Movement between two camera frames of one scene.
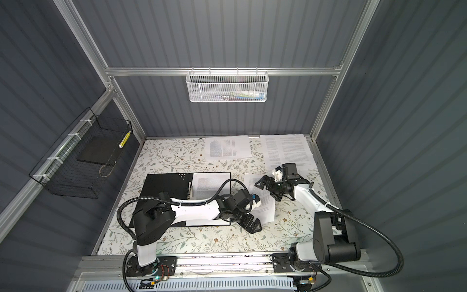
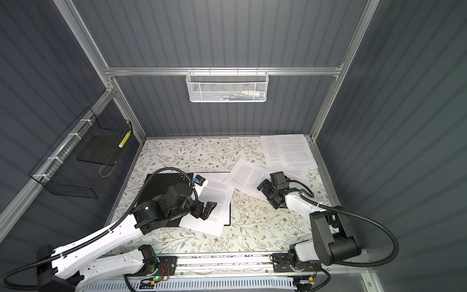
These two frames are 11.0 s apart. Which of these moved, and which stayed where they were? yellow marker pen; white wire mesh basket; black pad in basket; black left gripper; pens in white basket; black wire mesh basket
Moved: black left gripper
Stayed: black wire mesh basket; pens in white basket; yellow marker pen; black pad in basket; white wire mesh basket
